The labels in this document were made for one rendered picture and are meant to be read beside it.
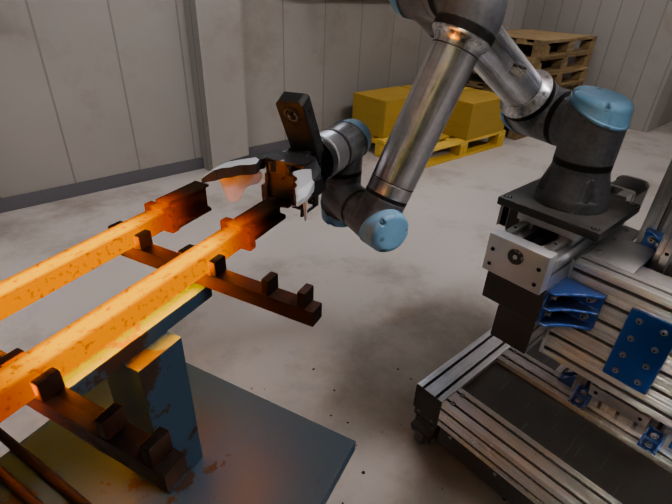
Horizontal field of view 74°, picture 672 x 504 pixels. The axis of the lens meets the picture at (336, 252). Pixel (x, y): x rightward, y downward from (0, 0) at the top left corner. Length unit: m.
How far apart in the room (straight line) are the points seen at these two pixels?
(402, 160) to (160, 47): 2.68
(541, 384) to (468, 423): 0.29
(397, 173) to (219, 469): 0.50
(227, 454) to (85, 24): 2.75
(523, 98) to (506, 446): 0.83
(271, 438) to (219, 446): 0.07
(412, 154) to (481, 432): 0.82
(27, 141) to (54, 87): 0.34
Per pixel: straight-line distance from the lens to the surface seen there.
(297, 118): 0.67
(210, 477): 0.67
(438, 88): 0.73
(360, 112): 3.94
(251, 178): 0.68
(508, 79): 1.01
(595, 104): 1.02
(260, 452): 0.68
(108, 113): 3.22
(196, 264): 0.53
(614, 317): 1.11
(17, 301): 0.56
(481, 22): 0.74
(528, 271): 0.99
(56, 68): 3.12
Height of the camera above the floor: 1.21
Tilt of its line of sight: 31 degrees down
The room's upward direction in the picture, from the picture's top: 3 degrees clockwise
